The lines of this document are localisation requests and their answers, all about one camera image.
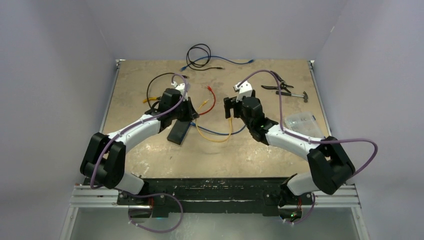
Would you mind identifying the aluminium table edge rail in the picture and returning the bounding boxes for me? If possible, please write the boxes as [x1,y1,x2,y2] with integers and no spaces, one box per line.
[307,60,332,135]

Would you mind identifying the black coiled cable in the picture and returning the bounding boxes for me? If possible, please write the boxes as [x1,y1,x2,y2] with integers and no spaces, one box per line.
[185,43,223,71]

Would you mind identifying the black wire stripper pliers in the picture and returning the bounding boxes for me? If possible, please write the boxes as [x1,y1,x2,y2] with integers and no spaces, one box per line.
[261,70,294,95]

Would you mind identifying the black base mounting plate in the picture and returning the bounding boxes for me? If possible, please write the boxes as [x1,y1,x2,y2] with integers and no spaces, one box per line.
[117,177,313,218]

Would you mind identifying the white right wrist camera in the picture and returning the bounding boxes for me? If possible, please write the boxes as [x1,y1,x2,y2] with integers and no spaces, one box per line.
[233,81,253,103]

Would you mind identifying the claw hammer black handle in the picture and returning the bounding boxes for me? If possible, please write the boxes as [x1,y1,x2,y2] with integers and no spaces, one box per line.
[275,90,309,103]

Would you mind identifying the black network switch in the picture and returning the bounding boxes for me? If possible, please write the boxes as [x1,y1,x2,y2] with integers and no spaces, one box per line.
[167,120,192,146]

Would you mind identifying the blue ethernet cable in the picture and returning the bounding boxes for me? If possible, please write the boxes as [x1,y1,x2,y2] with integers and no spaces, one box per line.
[189,121,248,137]
[179,55,255,72]

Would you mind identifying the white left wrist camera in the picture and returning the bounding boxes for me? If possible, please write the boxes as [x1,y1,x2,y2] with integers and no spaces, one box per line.
[171,81,186,98]

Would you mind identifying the red ethernet cable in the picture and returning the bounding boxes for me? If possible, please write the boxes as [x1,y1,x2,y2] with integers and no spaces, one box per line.
[198,85,217,116]

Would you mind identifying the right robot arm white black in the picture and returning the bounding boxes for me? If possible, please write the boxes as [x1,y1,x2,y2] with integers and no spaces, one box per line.
[223,96,356,204]

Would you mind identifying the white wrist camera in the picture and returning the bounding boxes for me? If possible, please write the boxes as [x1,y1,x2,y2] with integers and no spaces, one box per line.
[233,81,253,103]
[171,81,186,98]

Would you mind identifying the aluminium front frame rails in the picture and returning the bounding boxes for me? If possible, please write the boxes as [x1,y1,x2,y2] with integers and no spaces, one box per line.
[60,185,370,240]

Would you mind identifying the yellow ethernet cable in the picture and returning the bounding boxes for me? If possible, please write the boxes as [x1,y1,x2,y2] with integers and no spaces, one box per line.
[142,96,234,144]

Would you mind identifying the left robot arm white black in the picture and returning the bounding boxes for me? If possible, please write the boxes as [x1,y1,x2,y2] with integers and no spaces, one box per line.
[80,88,199,205]

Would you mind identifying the clear plastic screw box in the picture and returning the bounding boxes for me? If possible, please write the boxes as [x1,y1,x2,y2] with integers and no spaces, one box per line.
[283,111,326,139]

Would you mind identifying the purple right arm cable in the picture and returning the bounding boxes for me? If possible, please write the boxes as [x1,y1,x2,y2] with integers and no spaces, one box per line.
[235,69,379,226]

